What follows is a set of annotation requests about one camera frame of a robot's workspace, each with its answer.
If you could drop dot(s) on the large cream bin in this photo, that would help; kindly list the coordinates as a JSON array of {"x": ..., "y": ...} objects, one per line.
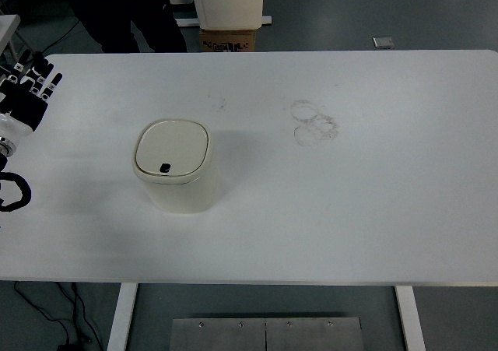
[{"x": 229, "y": 1}]

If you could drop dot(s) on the small grey flat object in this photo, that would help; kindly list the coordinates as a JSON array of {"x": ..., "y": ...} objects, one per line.
[{"x": 383, "y": 43}]

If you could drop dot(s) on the brown cardboard box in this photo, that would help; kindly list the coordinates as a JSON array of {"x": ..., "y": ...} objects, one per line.
[{"x": 227, "y": 39}]

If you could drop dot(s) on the grey metal plate with screws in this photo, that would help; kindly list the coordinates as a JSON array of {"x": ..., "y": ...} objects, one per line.
[{"x": 233, "y": 337}]

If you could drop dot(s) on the small cream trash bin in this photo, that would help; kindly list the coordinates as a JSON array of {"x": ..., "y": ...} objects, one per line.
[{"x": 175, "y": 152}]

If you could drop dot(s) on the person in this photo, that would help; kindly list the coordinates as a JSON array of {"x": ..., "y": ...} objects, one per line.
[{"x": 116, "y": 12}]

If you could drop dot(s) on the white table leg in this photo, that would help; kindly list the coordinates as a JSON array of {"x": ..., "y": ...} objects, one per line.
[
  {"x": 121, "y": 320},
  {"x": 411, "y": 320}
]

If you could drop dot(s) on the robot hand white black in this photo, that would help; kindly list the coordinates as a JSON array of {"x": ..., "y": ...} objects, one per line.
[{"x": 23, "y": 107}]

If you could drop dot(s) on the white side table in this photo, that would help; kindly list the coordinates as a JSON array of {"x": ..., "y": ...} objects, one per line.
[{"x": 8, "y": 26}]

